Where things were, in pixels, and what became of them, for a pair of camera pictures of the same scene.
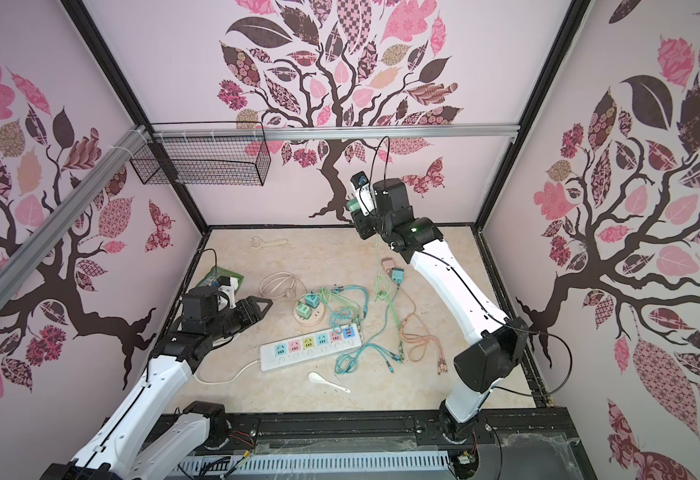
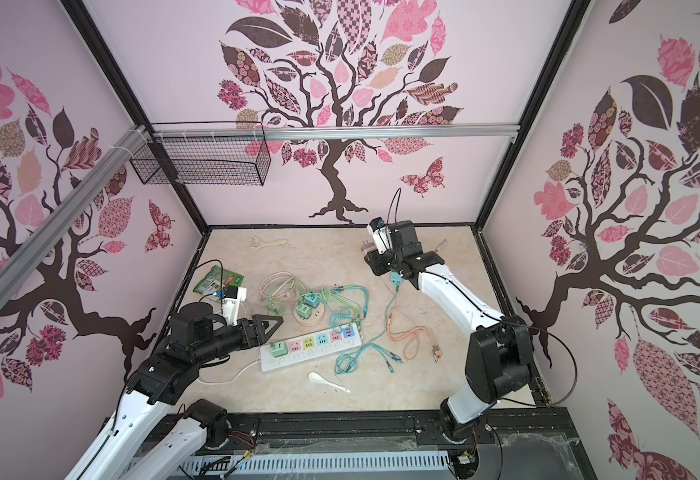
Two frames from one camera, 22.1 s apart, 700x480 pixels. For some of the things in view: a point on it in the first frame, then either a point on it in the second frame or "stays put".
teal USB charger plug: (312, 300) stays put
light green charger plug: (353, 204) to (278, 349)
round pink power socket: (316, 318) stays put
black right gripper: (360, 223) to (374, 259)
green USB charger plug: (303, 311) stays put
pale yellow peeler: (259, 243) stays put
